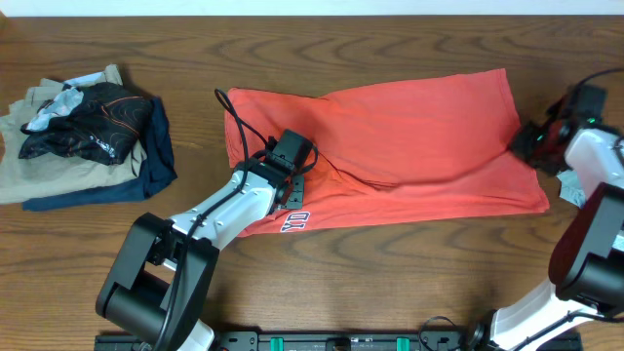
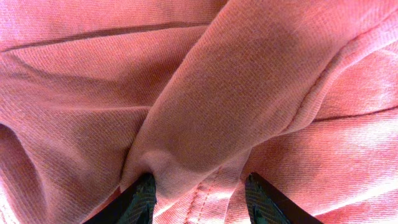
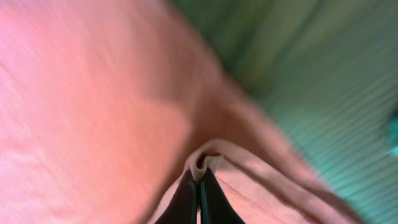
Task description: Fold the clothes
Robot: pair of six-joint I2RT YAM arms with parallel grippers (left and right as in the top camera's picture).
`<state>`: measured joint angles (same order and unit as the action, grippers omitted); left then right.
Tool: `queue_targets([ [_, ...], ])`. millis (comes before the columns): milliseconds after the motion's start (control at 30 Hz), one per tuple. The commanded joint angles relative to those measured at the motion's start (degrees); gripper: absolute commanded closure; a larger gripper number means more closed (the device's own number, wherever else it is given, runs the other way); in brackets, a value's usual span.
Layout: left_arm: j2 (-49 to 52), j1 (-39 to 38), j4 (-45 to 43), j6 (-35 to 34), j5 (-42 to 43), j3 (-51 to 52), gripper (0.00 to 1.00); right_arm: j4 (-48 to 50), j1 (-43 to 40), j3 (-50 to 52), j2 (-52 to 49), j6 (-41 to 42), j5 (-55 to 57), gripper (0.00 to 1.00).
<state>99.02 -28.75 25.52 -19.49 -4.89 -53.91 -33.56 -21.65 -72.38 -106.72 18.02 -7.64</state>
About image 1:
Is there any light blue-grey garment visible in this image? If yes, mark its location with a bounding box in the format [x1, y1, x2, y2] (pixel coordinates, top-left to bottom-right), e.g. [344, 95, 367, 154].
[557, 170, 586, 209]

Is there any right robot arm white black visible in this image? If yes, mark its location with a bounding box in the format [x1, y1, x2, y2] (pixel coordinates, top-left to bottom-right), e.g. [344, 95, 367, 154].
[466, 82, 623, 350]

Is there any orange-red t-shirt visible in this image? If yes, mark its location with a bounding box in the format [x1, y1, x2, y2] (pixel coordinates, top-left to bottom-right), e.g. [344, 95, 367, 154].
[225, 69, 549, 235]

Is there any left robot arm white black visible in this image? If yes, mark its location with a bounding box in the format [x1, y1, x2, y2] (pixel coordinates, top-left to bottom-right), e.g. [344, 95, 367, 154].
[96, 130, 318, 350]

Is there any navy blue folded garment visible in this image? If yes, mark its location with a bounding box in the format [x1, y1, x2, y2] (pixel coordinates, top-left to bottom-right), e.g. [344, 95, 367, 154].
[21, 97, 177, 212]

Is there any black loop cable at base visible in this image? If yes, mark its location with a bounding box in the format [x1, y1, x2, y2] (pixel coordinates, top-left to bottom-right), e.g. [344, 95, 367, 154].
[417, 315, 469, 350]

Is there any black patterned folded garment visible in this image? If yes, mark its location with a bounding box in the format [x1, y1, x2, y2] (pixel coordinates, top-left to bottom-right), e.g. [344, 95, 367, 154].
[19, 82, 153, 166]

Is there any beige folded garment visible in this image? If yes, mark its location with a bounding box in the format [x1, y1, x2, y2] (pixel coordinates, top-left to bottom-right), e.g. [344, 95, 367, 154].
[1, 78, 147, 205]

